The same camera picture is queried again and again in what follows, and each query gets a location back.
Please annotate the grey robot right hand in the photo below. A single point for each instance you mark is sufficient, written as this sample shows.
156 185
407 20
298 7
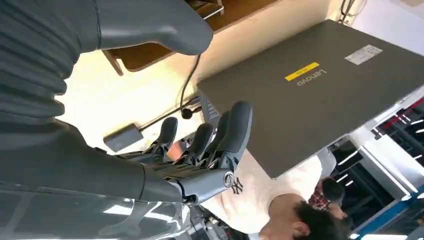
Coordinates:
82 165

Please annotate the grey power adapter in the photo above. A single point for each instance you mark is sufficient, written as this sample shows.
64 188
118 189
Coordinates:
122 138

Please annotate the person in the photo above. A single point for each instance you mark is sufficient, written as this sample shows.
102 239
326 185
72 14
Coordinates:
258 198
328 193

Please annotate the grey laptop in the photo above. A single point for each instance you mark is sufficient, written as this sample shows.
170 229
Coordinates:
314 109

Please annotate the eyeglasses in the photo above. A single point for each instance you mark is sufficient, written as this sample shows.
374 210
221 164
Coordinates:
348 10

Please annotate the blue metal frame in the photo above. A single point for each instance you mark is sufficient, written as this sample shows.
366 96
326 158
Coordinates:
387 215

